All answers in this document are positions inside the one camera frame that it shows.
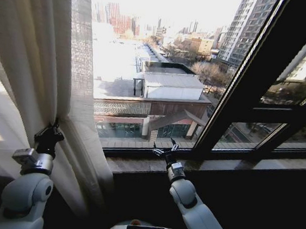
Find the cream fabric curtain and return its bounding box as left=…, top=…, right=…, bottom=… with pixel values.
left=0, top=0, right=133, bottom=221

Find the black window frame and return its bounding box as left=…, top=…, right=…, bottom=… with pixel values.
left=101, top=0, right=306, bottom=177

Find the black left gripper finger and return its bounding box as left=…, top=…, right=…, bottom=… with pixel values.
left=54, top=116, right=66, bottom=138
left=35, top=120, right=58, bottom=138

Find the grey high-rise tower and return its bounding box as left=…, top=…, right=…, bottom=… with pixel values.
left=216, top=0, right=280, bottom=71

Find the grey brick pillar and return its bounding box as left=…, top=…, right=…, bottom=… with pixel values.
left=57, top=0, right=105, bottom=122

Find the red high-rise building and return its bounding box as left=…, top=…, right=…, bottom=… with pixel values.
left=103, top=1, right=143, bottom=37

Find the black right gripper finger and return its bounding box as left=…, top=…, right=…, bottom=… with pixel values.
left=168, top=138, right=180, bottom=152
left=151, top=141, right=167, bottom=157

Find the low building with rooftop shed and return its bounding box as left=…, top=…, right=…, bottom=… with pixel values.
left=81, top=22, right=220, bottom=150

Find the dark stone window sill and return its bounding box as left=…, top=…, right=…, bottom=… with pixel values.
left=104, top=138, right=306, bottom=192

